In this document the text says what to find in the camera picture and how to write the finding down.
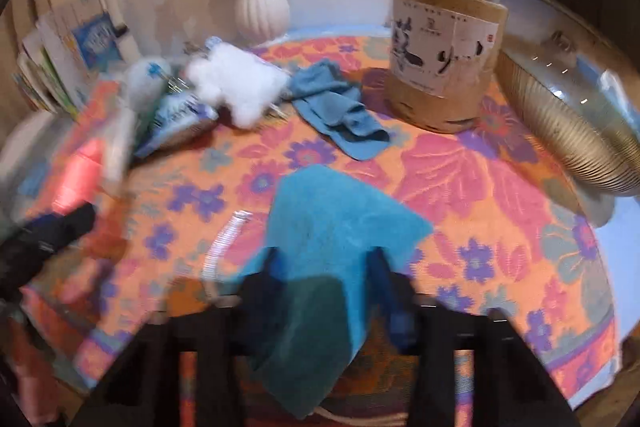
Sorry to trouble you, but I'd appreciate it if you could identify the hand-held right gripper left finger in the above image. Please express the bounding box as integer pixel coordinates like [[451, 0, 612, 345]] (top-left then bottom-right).
[[70, 248, 289, 427]]

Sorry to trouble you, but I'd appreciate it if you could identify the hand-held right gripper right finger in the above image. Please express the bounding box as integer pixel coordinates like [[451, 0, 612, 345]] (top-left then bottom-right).
[[367, 248, 581, 427]]

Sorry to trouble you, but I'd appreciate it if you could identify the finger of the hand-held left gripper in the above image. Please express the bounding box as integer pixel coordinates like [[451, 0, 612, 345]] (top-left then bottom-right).
[[46, 204, 97, 254]]

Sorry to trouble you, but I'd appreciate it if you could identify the teal cloth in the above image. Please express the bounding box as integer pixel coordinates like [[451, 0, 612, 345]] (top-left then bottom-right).
[[240, 164, 435, 420]]

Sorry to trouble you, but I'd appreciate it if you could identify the white blue printed packet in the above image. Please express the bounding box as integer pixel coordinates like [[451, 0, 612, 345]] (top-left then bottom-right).
[[132, 92, 221, 159]]

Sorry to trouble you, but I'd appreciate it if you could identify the floral orange tablecloth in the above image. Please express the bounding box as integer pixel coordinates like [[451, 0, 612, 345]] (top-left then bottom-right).
[[20, 34, 623, 427]]

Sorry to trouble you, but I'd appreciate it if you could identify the white dotted pouch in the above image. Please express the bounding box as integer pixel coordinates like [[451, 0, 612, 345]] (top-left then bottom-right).
[[124, 58, 173, 112]]

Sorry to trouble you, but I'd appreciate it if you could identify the stack of books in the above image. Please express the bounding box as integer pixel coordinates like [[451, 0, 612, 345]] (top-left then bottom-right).
[[12, 0, 128, 115]]

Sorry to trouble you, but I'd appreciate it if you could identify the blue cover workbook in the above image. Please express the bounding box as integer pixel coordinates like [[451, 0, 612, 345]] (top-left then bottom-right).
[[70, 12, 126, 72]]

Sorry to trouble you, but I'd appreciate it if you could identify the blue cloth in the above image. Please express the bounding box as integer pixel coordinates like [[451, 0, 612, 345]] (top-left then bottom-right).
[[287, 59, 391, 162]]

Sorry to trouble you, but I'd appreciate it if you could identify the white cotton fluff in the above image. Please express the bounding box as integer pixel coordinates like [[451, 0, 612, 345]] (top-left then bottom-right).
[[186, 42, 292, 128]]

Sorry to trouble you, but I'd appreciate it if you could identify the brown card box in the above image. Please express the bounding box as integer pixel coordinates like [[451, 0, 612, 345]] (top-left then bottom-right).
[[389, 0, 509, 134]]

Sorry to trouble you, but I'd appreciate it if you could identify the gold ribbed basket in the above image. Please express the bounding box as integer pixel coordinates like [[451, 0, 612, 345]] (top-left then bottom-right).
[[495, 39, 640, 198]]

